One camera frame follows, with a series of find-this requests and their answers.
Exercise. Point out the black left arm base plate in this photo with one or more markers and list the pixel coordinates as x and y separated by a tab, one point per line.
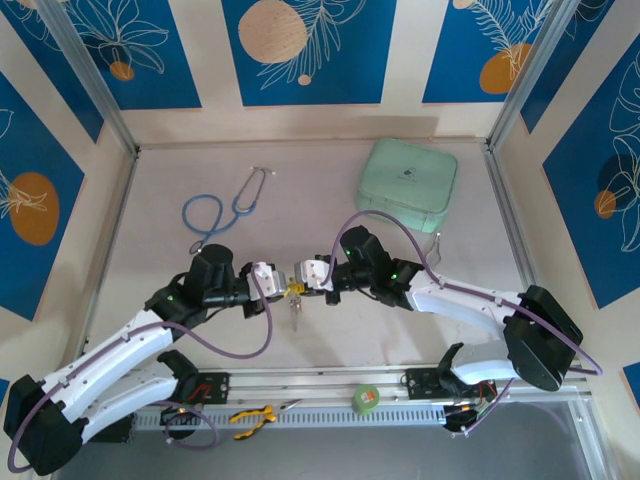
220	387

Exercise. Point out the aluminium mounting rail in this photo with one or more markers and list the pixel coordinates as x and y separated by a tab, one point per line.
310	385

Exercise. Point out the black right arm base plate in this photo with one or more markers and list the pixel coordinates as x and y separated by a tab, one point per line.
417	382

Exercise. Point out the aluminium frame post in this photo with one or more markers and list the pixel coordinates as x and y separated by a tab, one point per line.
535	75
90	75
591	440

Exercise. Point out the serrated silver metal key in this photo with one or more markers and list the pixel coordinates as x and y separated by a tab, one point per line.
296	317

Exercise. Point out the aluminium side rail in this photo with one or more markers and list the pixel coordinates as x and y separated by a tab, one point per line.
107	260
515	225

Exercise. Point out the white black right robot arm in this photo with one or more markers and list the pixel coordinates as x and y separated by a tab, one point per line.
460	300

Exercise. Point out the blue stethoscope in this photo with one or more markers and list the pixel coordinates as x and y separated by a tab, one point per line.
233	210

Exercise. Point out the yellow black pliers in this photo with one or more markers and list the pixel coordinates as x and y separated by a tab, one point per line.
250	414

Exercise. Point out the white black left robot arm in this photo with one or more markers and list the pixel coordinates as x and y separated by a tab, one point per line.
110	345

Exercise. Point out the green tape roll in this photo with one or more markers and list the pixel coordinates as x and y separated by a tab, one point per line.
361	400

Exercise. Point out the mint green zip case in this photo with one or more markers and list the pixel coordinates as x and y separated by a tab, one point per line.
407	185

